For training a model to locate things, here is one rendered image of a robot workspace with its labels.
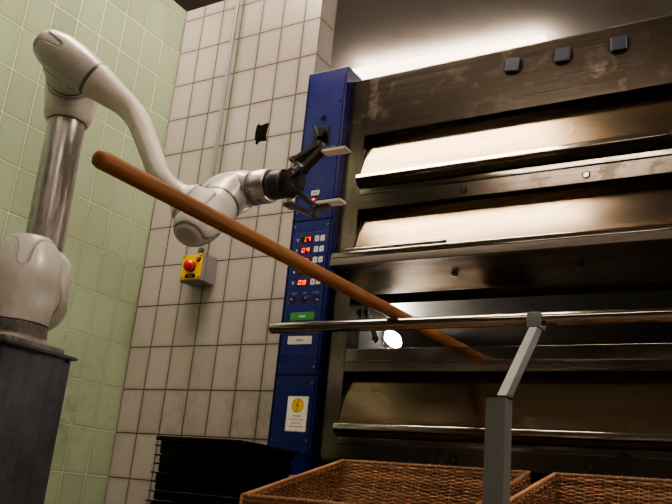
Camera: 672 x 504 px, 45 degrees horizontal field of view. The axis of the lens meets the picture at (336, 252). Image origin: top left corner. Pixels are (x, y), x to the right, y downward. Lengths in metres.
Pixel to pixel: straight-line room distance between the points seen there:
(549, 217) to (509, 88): 0.44
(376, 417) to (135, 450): 0.93
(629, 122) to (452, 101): 0.55
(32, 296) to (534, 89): 1.51
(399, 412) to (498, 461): 0.80
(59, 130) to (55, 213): 0.23
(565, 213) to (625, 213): 0.16
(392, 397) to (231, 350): 0.62
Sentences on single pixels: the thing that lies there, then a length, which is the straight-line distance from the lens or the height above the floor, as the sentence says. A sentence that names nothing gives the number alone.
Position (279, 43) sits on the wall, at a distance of 3.11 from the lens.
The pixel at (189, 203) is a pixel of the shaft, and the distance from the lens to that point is 1.39.
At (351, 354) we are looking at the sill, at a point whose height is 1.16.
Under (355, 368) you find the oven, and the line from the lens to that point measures 2.44.
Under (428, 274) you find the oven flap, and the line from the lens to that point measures 2.34.
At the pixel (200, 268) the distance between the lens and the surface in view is 2.80.
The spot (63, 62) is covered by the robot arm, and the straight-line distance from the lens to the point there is 2.24.
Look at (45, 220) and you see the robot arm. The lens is 2.24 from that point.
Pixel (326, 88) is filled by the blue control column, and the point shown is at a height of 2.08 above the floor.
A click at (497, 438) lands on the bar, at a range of 1.59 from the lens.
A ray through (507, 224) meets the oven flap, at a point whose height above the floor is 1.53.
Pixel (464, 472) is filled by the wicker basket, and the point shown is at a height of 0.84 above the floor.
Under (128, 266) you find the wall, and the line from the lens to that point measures 3.04.
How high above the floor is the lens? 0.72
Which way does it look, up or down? 17 degrees up
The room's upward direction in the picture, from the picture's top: 5 degrees clockwise
